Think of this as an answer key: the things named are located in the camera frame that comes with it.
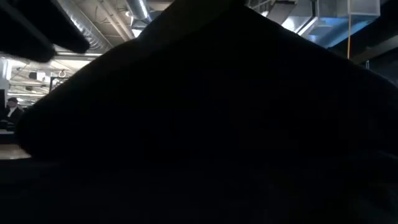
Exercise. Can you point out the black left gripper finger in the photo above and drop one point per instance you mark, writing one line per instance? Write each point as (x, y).
(59, 28)
(28, 40)

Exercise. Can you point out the black T-shirt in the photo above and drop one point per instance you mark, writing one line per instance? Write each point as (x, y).
(217, 124)

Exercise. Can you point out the person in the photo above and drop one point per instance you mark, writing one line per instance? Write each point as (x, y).
(12, 113)

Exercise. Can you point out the silver spiral air duct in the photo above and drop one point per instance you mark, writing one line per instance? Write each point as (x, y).
(96, 42)

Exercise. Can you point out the short round air duct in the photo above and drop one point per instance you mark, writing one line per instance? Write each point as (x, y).
(138, 9)

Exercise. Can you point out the black aluminium table frame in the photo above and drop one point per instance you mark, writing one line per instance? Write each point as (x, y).
(6, 138)

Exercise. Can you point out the rectangular metal air duct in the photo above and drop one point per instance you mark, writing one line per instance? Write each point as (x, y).
(326, 28)

